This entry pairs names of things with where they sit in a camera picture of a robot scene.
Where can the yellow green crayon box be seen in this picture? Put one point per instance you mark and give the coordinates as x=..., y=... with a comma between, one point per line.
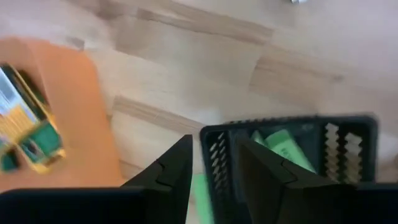
x=34, y=133

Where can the black mesh basket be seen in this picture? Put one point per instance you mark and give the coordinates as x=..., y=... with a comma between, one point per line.
x=224, y=161

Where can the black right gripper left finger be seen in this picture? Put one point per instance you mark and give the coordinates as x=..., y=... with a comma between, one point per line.
x=161, y=199

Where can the orange translucent plastic bin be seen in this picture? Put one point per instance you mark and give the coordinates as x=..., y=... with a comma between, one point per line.
x=74, y=124

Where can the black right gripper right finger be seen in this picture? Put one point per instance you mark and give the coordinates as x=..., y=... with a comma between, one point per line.
x=280, y=199

